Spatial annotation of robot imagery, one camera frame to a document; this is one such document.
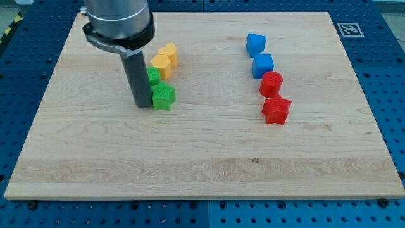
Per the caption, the blue cube block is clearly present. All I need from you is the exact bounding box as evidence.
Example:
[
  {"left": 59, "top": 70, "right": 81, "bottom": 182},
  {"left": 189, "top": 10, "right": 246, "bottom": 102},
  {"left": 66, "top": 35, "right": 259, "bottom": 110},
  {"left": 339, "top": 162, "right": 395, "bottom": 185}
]
[{"left": 252, "top": 54, "right": 275, "bottom": 79}]

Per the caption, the yellow pentagon block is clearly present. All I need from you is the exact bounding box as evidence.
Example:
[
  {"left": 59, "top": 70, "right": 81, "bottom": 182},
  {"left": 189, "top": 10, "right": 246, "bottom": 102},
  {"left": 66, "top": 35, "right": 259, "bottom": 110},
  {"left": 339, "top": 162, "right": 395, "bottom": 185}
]
[{"left": 151, "top": 54, "right": 173, "bottom": 80}]

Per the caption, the black bolt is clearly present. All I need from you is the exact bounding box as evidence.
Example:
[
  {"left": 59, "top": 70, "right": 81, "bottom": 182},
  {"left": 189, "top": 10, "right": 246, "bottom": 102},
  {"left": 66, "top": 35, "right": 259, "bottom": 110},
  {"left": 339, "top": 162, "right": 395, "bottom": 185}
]
[
  {"left": 377, "top": 198, "right": 390, "bottom": 208},
  {"left": 27, "top": 201, "right": 37, "bottom": 211}
]

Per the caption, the red cylinder block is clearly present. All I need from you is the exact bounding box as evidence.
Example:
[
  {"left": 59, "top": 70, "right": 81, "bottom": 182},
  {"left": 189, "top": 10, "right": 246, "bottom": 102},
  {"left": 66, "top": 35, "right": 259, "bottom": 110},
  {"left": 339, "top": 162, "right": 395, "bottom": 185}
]
[{"left": 259, "top": 71, "right": 284, "bottom": 98}]

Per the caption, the yellow heart block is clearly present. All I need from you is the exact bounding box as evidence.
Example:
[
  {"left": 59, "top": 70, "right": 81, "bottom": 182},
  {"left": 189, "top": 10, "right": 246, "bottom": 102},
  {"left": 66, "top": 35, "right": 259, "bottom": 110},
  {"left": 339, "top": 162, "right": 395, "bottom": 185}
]
[{"left": 158, "top": 43, "right": 178, "bottom": 67}]

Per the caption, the white fiducial marker tag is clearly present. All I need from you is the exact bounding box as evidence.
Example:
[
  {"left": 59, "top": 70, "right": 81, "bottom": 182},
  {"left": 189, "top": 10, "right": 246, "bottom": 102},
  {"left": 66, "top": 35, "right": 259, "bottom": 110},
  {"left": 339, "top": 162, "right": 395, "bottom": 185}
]
[{"left": 337, "top": 22, "right": 364, "bottom": 37}]

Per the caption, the green circle block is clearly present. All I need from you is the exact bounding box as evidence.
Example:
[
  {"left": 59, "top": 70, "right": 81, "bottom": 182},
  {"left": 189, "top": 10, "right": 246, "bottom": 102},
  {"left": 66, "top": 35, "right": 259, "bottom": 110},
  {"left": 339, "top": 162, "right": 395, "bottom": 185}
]
[{"left": 146, "top": 66, "right": 161, "bottom": 86}]

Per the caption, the black bolt front left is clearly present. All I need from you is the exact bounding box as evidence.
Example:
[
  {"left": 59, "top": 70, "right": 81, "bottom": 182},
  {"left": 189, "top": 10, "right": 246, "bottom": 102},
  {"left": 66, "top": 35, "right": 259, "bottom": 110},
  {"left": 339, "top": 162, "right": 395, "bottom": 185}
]
[{"left": 27, "top": 201, "right": 37, "bottom": 211}]

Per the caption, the red star block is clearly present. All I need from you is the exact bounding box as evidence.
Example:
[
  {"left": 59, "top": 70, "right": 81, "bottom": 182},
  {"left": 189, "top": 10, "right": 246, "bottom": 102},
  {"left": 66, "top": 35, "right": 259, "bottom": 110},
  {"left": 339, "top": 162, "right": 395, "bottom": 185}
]
[{"left": 261, "top": 95, "right": 292, "bottom": 125}]

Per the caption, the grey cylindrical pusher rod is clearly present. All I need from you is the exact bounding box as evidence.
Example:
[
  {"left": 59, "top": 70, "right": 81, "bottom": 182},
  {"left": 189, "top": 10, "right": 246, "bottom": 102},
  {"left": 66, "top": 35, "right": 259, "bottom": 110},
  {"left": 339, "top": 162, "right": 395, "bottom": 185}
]
[{"left": 121, "top": 51, "right": 153, "bottom": 108}]

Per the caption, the wooden board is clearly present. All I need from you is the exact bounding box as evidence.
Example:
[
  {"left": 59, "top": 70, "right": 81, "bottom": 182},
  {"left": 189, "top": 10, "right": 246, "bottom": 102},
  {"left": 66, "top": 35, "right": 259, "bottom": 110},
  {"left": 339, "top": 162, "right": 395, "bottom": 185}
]
[{"left": 4, "top": 12, "right": 404, "bottom": 201}]

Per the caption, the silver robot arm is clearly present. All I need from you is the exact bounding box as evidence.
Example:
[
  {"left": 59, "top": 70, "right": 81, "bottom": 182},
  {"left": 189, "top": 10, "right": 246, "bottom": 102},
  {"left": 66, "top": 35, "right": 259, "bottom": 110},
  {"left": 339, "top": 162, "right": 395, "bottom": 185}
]
[{"left": 82, "top": 0, "right": 155, "bottom": 58}]

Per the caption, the green star block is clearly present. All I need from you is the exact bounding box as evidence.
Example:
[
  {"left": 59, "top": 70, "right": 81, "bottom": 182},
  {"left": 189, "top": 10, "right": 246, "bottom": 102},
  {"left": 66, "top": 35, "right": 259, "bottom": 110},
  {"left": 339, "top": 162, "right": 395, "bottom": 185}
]
[{"left": 151, "top": 81, "right": 176, "bottom": 111}]

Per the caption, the blue triangular block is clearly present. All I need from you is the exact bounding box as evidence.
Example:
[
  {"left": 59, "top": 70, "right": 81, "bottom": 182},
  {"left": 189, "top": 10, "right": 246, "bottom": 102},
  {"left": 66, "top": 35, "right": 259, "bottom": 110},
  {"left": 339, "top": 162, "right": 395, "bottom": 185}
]
[{"left": 246, "top": 33, "right": 267, "bottom": 58}]

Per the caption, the black bolt front right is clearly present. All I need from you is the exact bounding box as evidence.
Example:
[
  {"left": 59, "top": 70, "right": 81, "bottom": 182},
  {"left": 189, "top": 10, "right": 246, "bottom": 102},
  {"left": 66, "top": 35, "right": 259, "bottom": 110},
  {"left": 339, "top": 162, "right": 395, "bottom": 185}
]
[{"left": 377, "top": 198, "right": 390, "bottom": 208}]

